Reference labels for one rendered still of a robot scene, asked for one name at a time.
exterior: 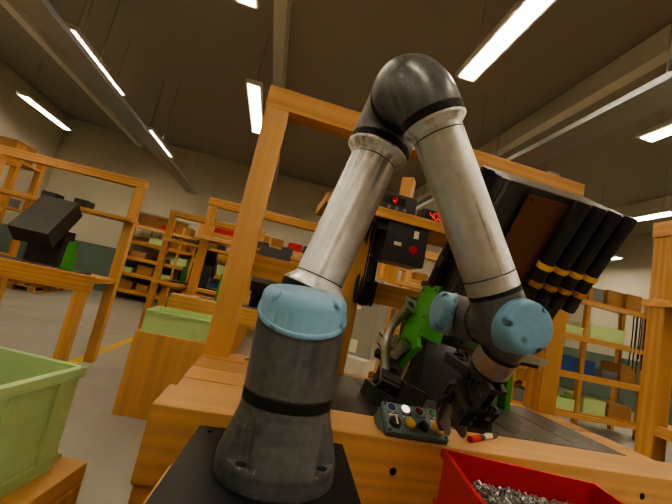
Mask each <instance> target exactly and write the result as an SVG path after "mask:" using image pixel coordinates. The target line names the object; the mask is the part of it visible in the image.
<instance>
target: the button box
mask: <svg viewBox="0 0 672 504"><path fill-rule="evenodd" d="M389 403H392V402H384V401H383V402H382V403H381V405H380V406H379V408H378V410H377V412H376V414H375V416H374V420H375V424H376V425H377V426H378V427H379V429H380V430H381V431H382V432H383V434H384V435H385V436H390V437H397V438H403V439H410V440H417V441H424V442H430V443H437V444H444V445H447V443H448V441H449V439H448V437H447V435H446V434H445V432H444V433H443V434H437V433H436V432H435V431H434V430H433V428H432V424H433V422H436V417H432V416H431V415H430V414H429V410H433V409H426V408H421V409H422V410H423V414H422V415H419V414H418V413H417V412H416V411H415V409H416V408H417V407H414V406H408V405H406V406H408V407H409V409H410V412H408V413H406V412H404V411H403V410H402V406H403V405H404V404H403V405H402V404H396V403H393V404H394V405H395V406H396V410H391V409H389V407H388V404H389ZM393 415H397V416H399V417H400V418H401V421H402V424H401V426H400V427H395V426H393V425H392V424H391V422H390V418H391V416H393ZM407 418H412V419H413V420H414V421H415V423H416V426H415V427H414V428H413V429H410V428H408V427H407V426H406V425H405V420H406V419H407ZM421 420H426V421H427V422H428V423H429V425H430V428H429V430H428V431H424V430H422V429H421V428H420V426H419V422H420V421H421Z"/></svg>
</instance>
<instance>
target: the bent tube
mask: <svg viewBox="0 0 672 504"><path fill-rule="evenodd" d="M410 312H412V313H414V314H416V313H417V302H416V301H415V300H413V299H411V298H409V297H408V296H406V297H405V305H404V306H403V307H402V308H401V309H400V310H399V311H398V312H397V313H396V314H395V315H394V316H393V318H392V319H391V320H390V322H389V324H388V325H387V327H386V329H385V332H384V334H383V338H382V342H381V357H380V379H381V375H382V369H383V368H384V369H386V370H388V371H390V359H389V358H388V353H389V352H390V344H391V339H392V336H393V334H394V332H395V330H396V328H397V326H398V325H399V324H400V322H401V321H402V320H403V319H404V318H405V317H406V316H407V315H408V314H409V313H410Z"/></svg>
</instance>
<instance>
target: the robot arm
mask: <svg viewBox="0 0 672 504"><path fill-rule="evenodd" d="M466 113H467V111H466V108H465V105H464V102H463V100H462V97H461V95H460V92H459V90H458V88H457V86H456V84H455V82H454V80H453V78H452V77H451V75H450V74H449V73H448V71H447V70H446V69H445V68H444V67H443V65H441V64H440V63H439V62H438V61H437V60H435V59H433V58H432V57H430V56H428V55H425V54H421V53H406V54H402V55H400V56H397V57H395V58H393V59H392V60H390V61H389V62H388V63H387V64H386V65H385V66H384V67H383V68H382V69H381V70H380V72H379V73H378V75H377V77H376V79H375V82H374V85H373V87H372V89H371V92H370V94H369V97H368V99H367V102H366V104H365V106H364V109H363V110H362V112H361V114H360V116H359V119H358V121H357V123H356V125H355V128H354V130H353V132H352V134H351V136H350V138H349V141H348V144H349V147H350V150H351V152H352V153H351V155H350V157H349V159H348V162H347V164H346V166H345V168H344V170H343V172H342V174H341V176H340V179H339V181H338V183H337V185H336V187H335V189H334V191H333V193H332V195H331V198H330V200H329V202H328V204H327V206H326V208H325V210H324V212H323V215H322V217H321V219H320V221H319V223H318V225H317V227H316V229H315V231H314V234H313V236H312V238H311V240H310V242H309V244H308V246H307V248H306V250H305V253H304V255H303V257H302V259H301V261H300V263H299V265H298V267H297V269H295V270H294V271H291V272H288V273H286V274H285V275H284V277H283V279H282V281H281V283H280V284H271V285H269V286H267V287H266V288H265V289H264V291H263V294H262V297H261V300H260V301H259V303H258V308H257V312H258V316H257V321H256V326H255V331H254V336H253V341H252V346H251V351H250V356H249V361H248V366H247V371H246V376H245V381H244V387H243V392H242V396H241V401H240V403H239V405H238V407H237V409H236V411H235V413H234V415H233V416H232V418H231V420H230V422H229V424H228V426H227V428H226V430H225V432H224V433H223V435H222V437H221V439H220V441H219V443H218V445H217V448H216V453H215V458H214V463H213V473H214V475H215V477H216V479H217V480H218V481H219V483H220V484H222V485H223V486H224V487H225V488H226V489H228V490H229V491H231V492H233V493H235V494H237V495H239V496H241V497H244V498H246V499H249V500H253V501H256V502H261V503H267V504H300V503H305V502H309V501H312V500H315V499H317V498H319V497H321V496H323V495H324V494H325V493H327V492H328V490H329V489H330V488H331V486H332V483H333V477H334V471H335V453H334V445H333V437H332V429H331V421H330V411H331V404H332V398H333V393H334V387H335V381H336V375H337V369H338V363H339V357H340V351H341V345H342V339H343V333H344V330H345V328H346V325H347V316H346V313H347V304H346V301H345V299H344V296H343V293H342V287H343V285H344V282H345V280H346V278H347V276H348V273H349V271H350V269H351V267H352V264H353V262H354V260H355V258H356V256H357V253H358V251H359V249H360V247H361V244H362V242H363V240H364V238H365V235H366V233H367V231H368V229H369V226H370V224H371V222H372V220H373V218H374V215H375V213H376V211H377V209H378V206H379V204H380V202H381V200H382V197H383V195H384V193H385V191H386V189H387V186H388V184H389V182H390V180H391V177H392V175H393V173H394V172H396V171H399V170H402V169H403V168H404V167H405V166H406V164H407V162H408V160H409V157H410V155H411V153H412V151H413V148H414V147H415V150H416V153H417V155H418V158H419V161H420V164H421V167H422V169H423V172H424V175H425V178H426V181H427V183H428V186H429V189H430V192H431V195H432V197H433V200H434V203H435V206H436V209H437V211H438V214H439V217H440V220H441V223H442V225H443V228H444V231H445V234H446V237H447V239H448V242H449V245H450V248H451V251H452V254H453V256H454V259H455V262H456V265H457V268H458V270H459V273H460V276H461V279H462V282H463V284H464V287H465V290H466V293H467V296H468V297H465V296H461V295H458V293H450V292H445V291H443V292H440V293H438V294H437V295H436V297H435V298H434V300H433V302H432V304H431V307H430V311H429V323H430V326H431V328H432V329H433V330H434V331H436V332H439V333H442V334H445V335H446V336H448V335H449V336H453V337H456V338H460V339H463V340H467V341H470V342H474V343H477V344H479V345H478V347H477V348H476V350H475V351H474V353H473V354H472V358H471V360H469V359H467V358H465V357H464V356H463V355H462V354H460V353H450V352H446V353H445V356H444V362H445V363H447V364H448V365H449V366H451V367H452V368H453V369H455V370H456V371H457V372H459V373H460V374H461V377H460V378H459V377H456V378H455V379H453V380H450V382H449V383H448V384H447V386H446V387H445V386H444V387H443V389H442V391H441V392H440V393H439V394H438V396H437V398H436V422H437V426H438V428H439V430H441V431H444V432H445V434H446V435H447V436H449V435H450V433H451V427H452V426H453V427H454V428H455V430H456V431H457V432H458V434H459V435H460V437H461V438H465V437H466V435H467V427H472V428H478V429H485V430H486V431H488V429H489V428H490V427H491V426H492V424H493V423H494V422H495V420H496V419H497V418H498V417H499V415H500V413H499V411H498V409H497V407H496V405H495V403H494V400H495V398H496V397H497V396H498V397H505V396H506V395H507V393H508V392H507V390H506V388H505V387H504V385H503V384H504V383H505V382H506V381H508V379H509V378H510V377H511V375H512V374H513V373H514V371H515V370H516V369H517V367H518V366H519V365H520V363H521V362H522V361H523V360H524V358H525V357H526V356H527V355H534V354H538V353H539V352H541V351H542V350H543V349H545V348H546V346H547V345H548V344H549V342H550V340H551V338H552V334H553V322H552V319H551V316H550V314H549V313H548V311H547V310H546V309H545V308H544V307H543V306H542V305H541V304H539V303H537V302H535V301H532V300H530V299H527V298H526V295H525V293H524V290H523V287H522V284H521V282H520V279H519V277H518V274H517V271H516V268H515V265H514V263H513V260H512V257H511V254H510V252H509V249H508V246H507V243H506V241H505V238H504V235H503V232H502V230H501V227H500V224H499V221H498V218H497V216H496V213H495V210H494V207H493V205H492V202H491V199H490V196H489V194H488V191H487V188H486V185H485V183H484V180H483V177H482V174H481V171H480V169H479V166H478V163H477V160H476V158H475V155H474V152H473V149H472V147H471V144H470V141H469V138H468V136H467V133H466V130H465V127H464V124H463V119H464V117H465V115H466ZM492 419H493V420H492ZM491 420H492V421H491ZM489 423H490V424H489Z"/></svg>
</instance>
